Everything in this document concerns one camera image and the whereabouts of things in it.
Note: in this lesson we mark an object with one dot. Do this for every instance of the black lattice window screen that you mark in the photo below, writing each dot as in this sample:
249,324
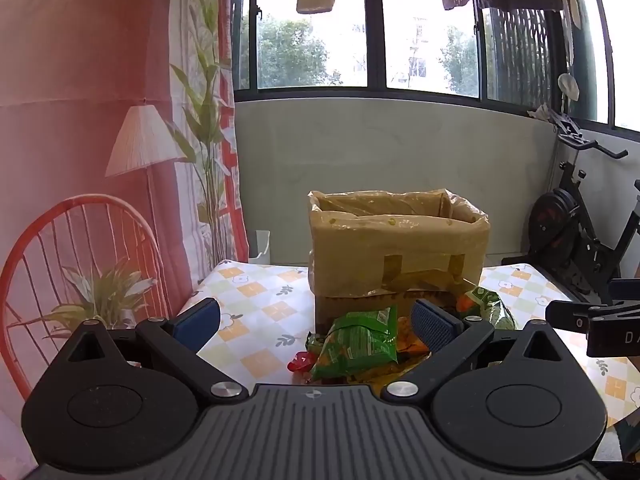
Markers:
520,50

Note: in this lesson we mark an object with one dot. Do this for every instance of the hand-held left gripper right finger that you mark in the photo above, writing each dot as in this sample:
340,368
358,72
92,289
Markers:
436,327

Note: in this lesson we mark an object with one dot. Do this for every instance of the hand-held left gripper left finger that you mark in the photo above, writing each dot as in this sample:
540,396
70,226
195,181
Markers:
197,324

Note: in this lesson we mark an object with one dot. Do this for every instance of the printed wall cloth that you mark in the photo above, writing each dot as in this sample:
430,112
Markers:
75,85

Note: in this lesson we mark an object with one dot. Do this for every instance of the black exercise bike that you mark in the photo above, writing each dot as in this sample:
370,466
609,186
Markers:
555,220

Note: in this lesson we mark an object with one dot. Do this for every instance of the green orange snack packet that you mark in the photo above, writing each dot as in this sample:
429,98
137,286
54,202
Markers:
487,305

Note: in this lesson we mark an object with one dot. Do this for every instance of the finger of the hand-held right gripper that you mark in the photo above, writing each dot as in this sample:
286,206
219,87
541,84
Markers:
625,291
567,316

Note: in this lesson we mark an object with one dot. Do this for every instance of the cardboard box with plastic liner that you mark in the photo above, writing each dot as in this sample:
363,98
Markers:
395,245

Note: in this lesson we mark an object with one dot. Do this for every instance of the white bin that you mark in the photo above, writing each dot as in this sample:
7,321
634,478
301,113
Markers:
261,247

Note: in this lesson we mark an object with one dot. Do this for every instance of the red wrapped candy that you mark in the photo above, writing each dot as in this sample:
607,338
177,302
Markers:
300,362

